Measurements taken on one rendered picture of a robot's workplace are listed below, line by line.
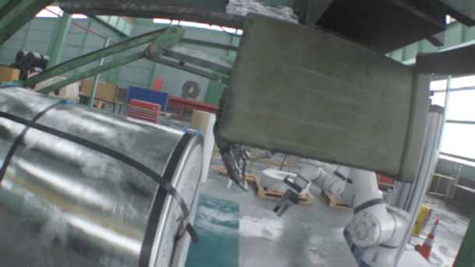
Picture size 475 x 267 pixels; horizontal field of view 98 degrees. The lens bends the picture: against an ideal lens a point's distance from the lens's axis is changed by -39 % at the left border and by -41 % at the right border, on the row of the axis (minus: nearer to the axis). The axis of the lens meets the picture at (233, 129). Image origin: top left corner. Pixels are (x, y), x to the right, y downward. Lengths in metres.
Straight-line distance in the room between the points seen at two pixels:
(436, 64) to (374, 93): 0.07
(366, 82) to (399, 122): 0.05
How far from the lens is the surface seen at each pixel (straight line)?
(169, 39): 2.24
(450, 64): 0.27
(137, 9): 0.75
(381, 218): 1.24
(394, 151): 0.29
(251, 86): 0.25
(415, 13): 0.25
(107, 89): 11.22
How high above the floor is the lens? 1.49
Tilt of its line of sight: 4 degrees down
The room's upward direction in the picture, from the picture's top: 13 degrees clockwise
